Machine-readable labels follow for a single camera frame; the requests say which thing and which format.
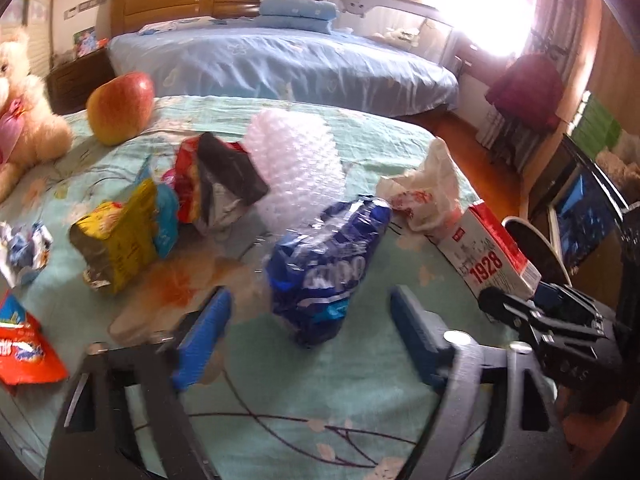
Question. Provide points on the black round trash bin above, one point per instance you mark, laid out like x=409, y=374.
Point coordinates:
x=538, y=250

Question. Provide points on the blue plastic snack wrapper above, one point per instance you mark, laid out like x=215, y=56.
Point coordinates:
x=313, y=271

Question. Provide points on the white plastic bag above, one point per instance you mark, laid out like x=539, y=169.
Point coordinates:
x=428, y=197

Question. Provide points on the red white milk carton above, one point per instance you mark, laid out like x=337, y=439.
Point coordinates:
x=485, y=255

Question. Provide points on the person's right hand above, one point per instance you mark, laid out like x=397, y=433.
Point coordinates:
x=587, y=435

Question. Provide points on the orange red snack packet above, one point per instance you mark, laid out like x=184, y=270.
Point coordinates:
x=26, y=357

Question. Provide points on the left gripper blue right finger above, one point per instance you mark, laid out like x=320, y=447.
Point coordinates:
x=495, y=418

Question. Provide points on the dark wooden nightstand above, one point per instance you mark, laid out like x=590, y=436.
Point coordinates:
x=70, y=85

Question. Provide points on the red yellow apple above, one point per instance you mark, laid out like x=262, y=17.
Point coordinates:
x=121, y=109

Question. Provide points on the picture frame on nightstand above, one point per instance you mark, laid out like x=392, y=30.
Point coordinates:
x=85, y=42

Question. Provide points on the white bubble wrap sheet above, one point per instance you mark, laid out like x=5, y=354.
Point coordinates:
x=296, y=155

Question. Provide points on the brown plush toy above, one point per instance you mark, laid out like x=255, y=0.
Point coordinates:
x=621, y=162

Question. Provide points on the light green floral bedsheet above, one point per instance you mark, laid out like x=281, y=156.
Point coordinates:
x=313, y=380

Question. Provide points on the dark red hanging jacket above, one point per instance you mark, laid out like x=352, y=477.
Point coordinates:
x=530, y=90

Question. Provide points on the crumpled blue white wrapper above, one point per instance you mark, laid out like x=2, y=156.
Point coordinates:
x=25, y=252

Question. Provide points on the cream teddy bear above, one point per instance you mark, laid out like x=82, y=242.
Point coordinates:
x=31, y=134

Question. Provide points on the folded blue blanket stack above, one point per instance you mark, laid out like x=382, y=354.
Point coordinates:
x=306, y=15

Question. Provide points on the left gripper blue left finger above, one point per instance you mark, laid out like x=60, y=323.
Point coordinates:
x=94, y=437

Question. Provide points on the blue quilt bed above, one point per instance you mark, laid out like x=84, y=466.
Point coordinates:
x=341, y=70

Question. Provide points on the stack of green boxes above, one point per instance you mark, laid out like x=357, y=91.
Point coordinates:
x=594, y=128

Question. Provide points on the red black foil snack bag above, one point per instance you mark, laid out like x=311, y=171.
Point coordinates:
x=215, y=181

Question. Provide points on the yellow snack bag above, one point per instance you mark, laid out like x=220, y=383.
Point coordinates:
x=119, y=241

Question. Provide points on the white baby bed rail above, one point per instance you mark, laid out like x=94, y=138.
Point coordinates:
x=407, y=25

